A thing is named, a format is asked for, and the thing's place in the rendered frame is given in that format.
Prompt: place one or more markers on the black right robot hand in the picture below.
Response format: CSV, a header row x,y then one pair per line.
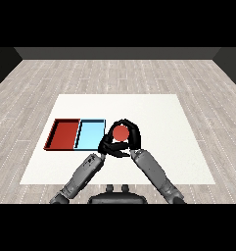
x,y
134,134

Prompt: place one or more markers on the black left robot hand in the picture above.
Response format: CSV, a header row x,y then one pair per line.
x,y
107,146

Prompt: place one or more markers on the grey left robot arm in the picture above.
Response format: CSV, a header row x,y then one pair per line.
x,y
77,179

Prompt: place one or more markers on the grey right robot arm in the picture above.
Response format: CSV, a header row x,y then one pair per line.
x,y
156,175

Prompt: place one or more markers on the small red can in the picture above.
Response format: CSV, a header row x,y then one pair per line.
x,y
120,133

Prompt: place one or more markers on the light blue shallow open box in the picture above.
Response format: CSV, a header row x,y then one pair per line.
x,y
90,134

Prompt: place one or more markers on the red shallow open box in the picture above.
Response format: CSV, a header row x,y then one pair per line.
x,y
64,134

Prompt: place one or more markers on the dark grey robot body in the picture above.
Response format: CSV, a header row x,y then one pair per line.
x,y
117,196

